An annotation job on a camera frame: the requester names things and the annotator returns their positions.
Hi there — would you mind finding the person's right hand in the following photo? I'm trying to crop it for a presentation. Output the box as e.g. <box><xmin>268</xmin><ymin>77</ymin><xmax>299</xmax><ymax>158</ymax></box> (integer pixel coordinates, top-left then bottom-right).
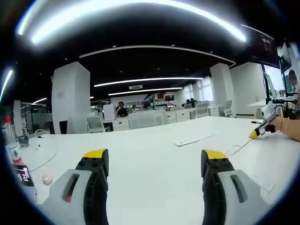
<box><xmin>269</xmin><ymin>116</ymin><xmax>283</xmax><ymax>135</ymax></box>

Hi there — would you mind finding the large dark monitor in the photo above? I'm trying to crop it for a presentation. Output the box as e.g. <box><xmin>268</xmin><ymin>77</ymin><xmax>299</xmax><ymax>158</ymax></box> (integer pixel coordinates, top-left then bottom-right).
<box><xmin>240</xmin><ymin>23</ymin><xmax>281</xmax><ymax>70</ymax></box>

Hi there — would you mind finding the black monitor stand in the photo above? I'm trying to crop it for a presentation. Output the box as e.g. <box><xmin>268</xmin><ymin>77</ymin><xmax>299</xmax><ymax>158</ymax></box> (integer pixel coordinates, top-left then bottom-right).
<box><xmin>261</xmin><ymin>63</ymin><xmax>270</xmax><ymax>104</ymax></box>

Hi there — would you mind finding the white socket holder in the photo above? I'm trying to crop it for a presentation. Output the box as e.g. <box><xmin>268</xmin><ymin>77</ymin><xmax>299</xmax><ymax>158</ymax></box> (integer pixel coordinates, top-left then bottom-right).
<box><xmin>174</xmin><ymin>132</ymin><xmax>218</xmax><ymax>147</ymax></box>

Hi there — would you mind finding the short curved ceiling light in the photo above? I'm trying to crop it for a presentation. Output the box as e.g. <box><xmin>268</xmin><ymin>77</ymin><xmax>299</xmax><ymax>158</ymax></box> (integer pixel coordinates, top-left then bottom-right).
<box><xmin>108</xmin><ymin>87</ymin><xmax>184</xmax><ymax>96</ymax></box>

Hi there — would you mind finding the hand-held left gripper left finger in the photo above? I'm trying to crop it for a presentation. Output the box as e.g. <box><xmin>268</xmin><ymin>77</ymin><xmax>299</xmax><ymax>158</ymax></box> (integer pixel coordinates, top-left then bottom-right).
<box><xmin>36</xmin><ymin>148</ymin><xmax>110</xmax><ymax>225</ymax></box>

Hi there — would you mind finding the clear bottle red cap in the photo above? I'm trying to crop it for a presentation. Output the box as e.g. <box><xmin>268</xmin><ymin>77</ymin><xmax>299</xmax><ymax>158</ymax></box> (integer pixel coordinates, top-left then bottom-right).
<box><xmin>1</xmin><ymin>116</ymin><xmax>23</xmax><ymax>166</ymax></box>

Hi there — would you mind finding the small black display device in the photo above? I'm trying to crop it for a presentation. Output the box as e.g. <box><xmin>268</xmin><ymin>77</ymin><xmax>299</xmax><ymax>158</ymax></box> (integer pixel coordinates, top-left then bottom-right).
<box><xmin>13</xmin><ymin>165</ymin><xmax>33</xmax><ymax>188</ymax></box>

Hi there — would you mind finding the white cable with plug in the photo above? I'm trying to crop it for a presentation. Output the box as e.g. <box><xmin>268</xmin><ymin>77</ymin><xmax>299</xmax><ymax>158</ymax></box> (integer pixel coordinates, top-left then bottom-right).
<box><xmin>34</xmin><ymin>128</ymin><xmax>52</xmax><ymax>151</ymax></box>

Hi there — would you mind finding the long curved ceiling light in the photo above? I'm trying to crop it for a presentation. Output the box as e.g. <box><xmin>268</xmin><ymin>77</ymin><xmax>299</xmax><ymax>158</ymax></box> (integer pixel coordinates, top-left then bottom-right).
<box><xmin>93</xmin><ymin>76</ymin><xmax>204</xmax><ymax>88</ymax></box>

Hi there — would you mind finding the wide bright ceiling light strip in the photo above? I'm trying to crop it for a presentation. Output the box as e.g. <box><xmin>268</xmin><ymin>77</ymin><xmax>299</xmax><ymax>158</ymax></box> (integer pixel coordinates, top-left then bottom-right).
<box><xmin>31</xmin><ymin>0</ymin><xmax>247</xmax><ymax>45</ymax></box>

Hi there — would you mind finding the narrow white pillar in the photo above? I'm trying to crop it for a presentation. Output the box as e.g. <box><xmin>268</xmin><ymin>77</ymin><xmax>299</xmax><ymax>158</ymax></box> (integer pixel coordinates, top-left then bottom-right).
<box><xmin>13</xmin><ymin>100</ymin><xmax>24</xmax><ymax>138</ymax></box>

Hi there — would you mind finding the small grey holder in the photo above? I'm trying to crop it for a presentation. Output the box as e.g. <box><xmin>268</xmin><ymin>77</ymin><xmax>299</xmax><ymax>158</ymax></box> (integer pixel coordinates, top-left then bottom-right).
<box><xmin>18</xmin><ymin>134</ymin><xmax>30</xmax><ymax>148</ymax></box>

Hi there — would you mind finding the white appliance cabinet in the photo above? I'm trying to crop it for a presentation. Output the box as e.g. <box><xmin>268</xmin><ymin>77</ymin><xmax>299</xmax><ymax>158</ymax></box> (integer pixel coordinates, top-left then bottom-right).
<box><xmin>103</xmin><ymin>104</ymin><xmax>117</xmax><ymax>121</ymax></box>

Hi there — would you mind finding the small white ball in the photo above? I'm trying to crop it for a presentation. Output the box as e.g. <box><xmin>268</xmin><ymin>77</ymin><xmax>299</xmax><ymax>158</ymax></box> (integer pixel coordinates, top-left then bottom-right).
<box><xmin>41</xmin><ymin>172</ymin><xmax>53</xmax><ymax>185</ymax></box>

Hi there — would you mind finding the white monitor desk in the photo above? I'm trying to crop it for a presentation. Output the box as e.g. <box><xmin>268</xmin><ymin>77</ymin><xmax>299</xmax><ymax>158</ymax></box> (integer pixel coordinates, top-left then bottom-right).
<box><xmin>247</xmin><ymin>99</ymin><xmax>268</xmax><ymax>109</ymax></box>

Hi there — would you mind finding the row of white desks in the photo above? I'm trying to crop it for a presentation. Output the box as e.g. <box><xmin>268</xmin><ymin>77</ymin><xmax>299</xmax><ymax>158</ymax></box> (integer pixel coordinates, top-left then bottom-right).
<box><xmin>112</xmin><ymin>106</ymin><xmax>225</xmax><ymax>131</ymax></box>

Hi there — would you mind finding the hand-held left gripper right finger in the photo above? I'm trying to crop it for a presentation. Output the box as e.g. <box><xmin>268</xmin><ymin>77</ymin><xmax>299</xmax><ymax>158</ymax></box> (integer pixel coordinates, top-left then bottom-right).
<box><xmin>201</xmin><ymin>149</ymin><xmax>270</xmax><ymax>225</ymax></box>

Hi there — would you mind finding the small dark monitor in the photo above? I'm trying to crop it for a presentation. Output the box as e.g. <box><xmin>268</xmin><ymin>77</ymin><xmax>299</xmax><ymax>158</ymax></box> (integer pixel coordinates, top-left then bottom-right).
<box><xmin>277</xmin><ymin>41</ymin><xmax>294</xmax><ymax>74</ymax></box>

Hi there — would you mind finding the white mesh office chair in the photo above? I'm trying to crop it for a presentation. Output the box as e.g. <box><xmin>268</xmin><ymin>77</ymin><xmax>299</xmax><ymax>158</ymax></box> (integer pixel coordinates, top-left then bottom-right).
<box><xmin>223</xmin><ymin>100</ymin><xmax>234</xmax><ymax>118</ymax></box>
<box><xmin>195</xmin><ymin>102</ymin><xmax>211</xmax><ymax>118</ymax></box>
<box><xmin>128</xmin><ymin>111</ymin><xmax>149</xmax><ymax>130</ymax></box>
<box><xmin>86</xmin><ymin>115</ymin><xmax>105</xmax><ymax>134</ymax></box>

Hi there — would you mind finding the wide white square pillar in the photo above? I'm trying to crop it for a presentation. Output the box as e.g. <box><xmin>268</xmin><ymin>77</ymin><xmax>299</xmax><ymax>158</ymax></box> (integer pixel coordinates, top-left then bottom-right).
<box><xmin>51</xmin><ymin>61</ymin><xmax>91</xmax><ymax>135</ymax></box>

